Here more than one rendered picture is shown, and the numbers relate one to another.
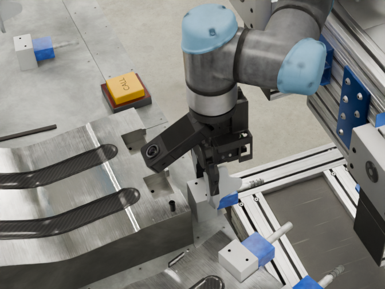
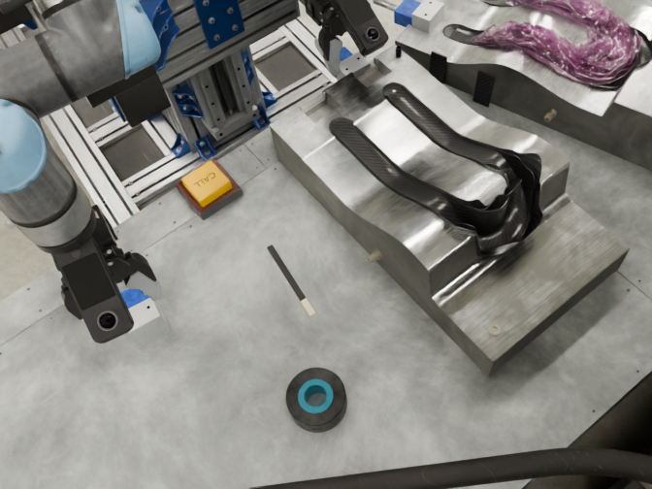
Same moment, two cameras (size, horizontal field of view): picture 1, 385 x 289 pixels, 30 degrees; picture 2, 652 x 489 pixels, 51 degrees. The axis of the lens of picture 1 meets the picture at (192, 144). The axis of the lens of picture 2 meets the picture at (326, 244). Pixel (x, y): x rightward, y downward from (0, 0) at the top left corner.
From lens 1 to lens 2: 129 cm
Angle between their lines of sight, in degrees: 55
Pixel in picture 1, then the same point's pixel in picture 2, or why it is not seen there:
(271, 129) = not seen: hidden behind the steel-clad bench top
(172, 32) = not seen: outside the picture
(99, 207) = (409, 114)
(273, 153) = not seen: hidden behind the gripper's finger
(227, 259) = (435, 13)
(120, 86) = (209, 182)
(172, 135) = (357, 13)
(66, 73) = (172, 272)
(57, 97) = (218, 266)
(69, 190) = (398, 144)
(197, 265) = (437, 44)
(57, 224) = (441, 141)
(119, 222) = (425, 89)
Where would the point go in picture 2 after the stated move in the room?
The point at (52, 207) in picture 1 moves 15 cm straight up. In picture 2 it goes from (425, 148) to (428, 78)
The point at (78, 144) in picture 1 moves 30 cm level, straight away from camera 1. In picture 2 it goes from (334, 156) to (156, 250)
